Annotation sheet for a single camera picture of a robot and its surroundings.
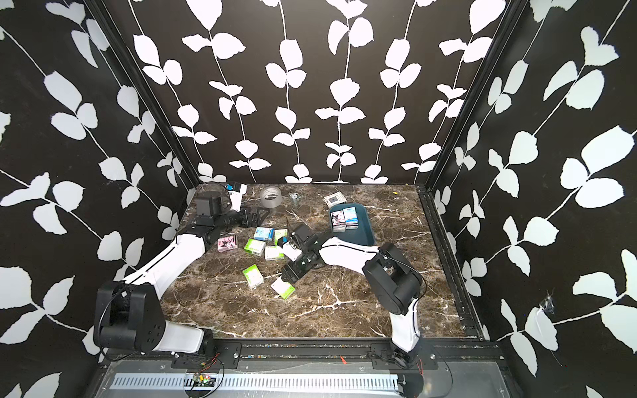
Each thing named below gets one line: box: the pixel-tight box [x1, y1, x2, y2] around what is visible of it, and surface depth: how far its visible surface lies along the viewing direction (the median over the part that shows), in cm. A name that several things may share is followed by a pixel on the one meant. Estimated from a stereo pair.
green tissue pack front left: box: [242, 263, 264, 290], surface depth 90 cm
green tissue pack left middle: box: [243, 238, 266, 257], surface depth 97 cm
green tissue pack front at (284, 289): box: [270, 275, 297, 301], surface depth 87 cm
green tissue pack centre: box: [264, 246, 286, 261], surface depth 97 cm
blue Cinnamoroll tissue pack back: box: [253, 226, 275, 242], surface depth 103 cm
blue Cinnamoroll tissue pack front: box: [342, 206, 360, 229], surface depth 104 cm
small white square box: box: [322, 190, 347, 209], surface depth 117 cm
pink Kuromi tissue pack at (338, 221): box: [330, 209, 346, 233], surface depth 103 cm
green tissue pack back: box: [274, 228, 288, 247], surface depth 103 cm
